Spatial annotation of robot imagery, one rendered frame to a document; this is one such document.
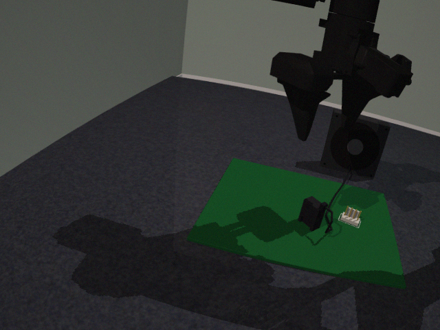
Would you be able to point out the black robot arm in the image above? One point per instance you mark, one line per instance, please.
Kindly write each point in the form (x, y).
(387, 75)

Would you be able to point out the black cooling fan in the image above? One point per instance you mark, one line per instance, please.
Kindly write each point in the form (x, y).
(360, 149)

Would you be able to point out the green circuit board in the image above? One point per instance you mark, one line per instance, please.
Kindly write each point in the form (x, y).
(254, 212)

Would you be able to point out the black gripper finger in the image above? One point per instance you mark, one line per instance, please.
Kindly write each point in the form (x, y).
(354, 99)
(303, 105)

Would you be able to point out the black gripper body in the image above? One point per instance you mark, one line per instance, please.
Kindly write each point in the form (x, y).
(318, 73)

